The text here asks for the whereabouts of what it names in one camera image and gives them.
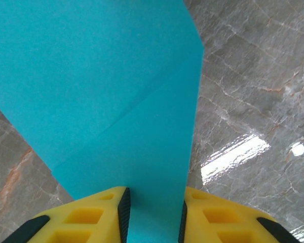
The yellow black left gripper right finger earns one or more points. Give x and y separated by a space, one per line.
218 220

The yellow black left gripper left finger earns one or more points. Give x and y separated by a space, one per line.
86 220

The turquoise cloth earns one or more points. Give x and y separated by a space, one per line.
104 88

